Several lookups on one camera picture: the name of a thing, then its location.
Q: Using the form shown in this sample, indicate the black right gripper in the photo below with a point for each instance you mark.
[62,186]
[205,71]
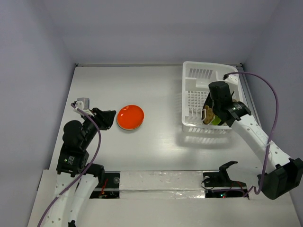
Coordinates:
[213,110]

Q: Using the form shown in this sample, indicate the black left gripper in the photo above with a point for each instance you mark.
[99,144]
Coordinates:
[105,118]

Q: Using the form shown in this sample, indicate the brown patterned plate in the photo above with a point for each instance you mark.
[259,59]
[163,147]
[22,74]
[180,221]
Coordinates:
[207,111]

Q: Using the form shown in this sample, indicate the lime green plate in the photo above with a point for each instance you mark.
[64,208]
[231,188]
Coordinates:
[216,121]

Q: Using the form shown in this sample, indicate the orange plate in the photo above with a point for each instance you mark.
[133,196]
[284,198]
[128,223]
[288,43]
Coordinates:
[130,117]

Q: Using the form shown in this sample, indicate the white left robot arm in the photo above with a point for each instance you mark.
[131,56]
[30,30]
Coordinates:
[77,175]

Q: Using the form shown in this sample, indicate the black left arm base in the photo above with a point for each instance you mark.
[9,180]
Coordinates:
[110,188]

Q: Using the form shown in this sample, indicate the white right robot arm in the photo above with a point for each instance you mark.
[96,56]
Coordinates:
[280,172]

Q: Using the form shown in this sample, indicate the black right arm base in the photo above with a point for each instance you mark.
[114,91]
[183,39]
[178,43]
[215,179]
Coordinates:
[220,178]

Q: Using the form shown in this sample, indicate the white plastic dish rack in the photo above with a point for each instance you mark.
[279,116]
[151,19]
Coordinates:
[196,77]

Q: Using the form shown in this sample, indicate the silver foil strip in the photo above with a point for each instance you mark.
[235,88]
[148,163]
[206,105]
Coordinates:
[161,185]

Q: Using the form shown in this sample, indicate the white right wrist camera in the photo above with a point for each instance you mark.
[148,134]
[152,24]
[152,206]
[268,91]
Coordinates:
[231,79]

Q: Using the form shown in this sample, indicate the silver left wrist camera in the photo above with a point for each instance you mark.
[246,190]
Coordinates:
[82,104]

